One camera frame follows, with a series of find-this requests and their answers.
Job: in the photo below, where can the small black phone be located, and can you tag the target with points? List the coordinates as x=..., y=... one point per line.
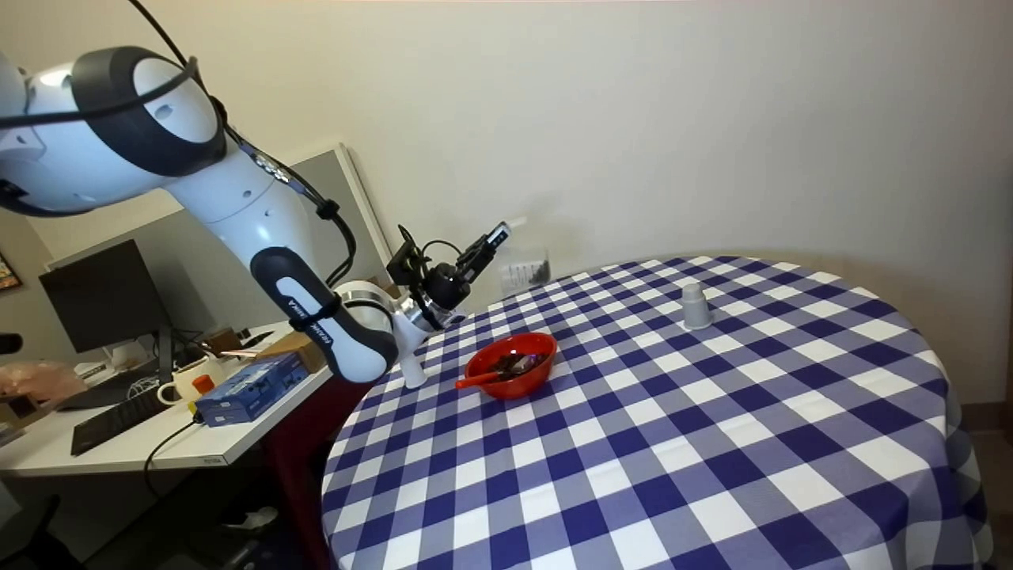
x=253, y=340

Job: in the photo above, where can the dark bowl contents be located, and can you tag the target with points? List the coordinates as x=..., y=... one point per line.
x=521, y=365

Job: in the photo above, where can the blue cardboard box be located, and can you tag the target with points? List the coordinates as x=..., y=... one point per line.
x=248, y=391

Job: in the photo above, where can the red plastic bowl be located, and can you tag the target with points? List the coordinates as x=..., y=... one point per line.
x=523, y=382

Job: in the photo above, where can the black computer monitor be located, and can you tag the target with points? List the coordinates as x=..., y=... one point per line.
x=98, y=296

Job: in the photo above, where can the small white shaker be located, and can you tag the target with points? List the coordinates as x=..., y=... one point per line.
x=412, y=370

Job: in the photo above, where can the red plastic spoon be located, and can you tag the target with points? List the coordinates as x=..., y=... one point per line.
x=479, y=378

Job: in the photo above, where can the flat brown cardboard box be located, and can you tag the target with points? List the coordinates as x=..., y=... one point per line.
x=285, y=346

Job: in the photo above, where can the dark red desk panel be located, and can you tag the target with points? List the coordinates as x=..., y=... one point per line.
x=303, y=454

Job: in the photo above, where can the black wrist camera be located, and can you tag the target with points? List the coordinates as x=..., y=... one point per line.
x=403, y=258

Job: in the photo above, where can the white office desk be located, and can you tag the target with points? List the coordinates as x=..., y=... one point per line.
x=106, y=454

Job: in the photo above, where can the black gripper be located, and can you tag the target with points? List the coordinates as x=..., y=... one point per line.
x=445, y=286

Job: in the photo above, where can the small white cup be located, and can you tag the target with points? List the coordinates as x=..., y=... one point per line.
x=695, y=304

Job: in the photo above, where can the black keyboard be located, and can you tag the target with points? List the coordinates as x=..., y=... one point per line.
x=113, y=422

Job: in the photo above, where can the white shoe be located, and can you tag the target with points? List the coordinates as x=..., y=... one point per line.
x=253, y=517

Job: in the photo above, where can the grey desk partition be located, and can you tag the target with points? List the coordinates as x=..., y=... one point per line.
x=348, y=199

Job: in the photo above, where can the white mug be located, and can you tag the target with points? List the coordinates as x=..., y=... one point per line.
x=190, y=385

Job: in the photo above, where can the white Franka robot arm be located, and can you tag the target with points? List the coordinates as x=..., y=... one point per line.
x=232, y=199

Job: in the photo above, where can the blue white checkered tablecloth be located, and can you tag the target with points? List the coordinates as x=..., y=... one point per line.
x=685, y=454

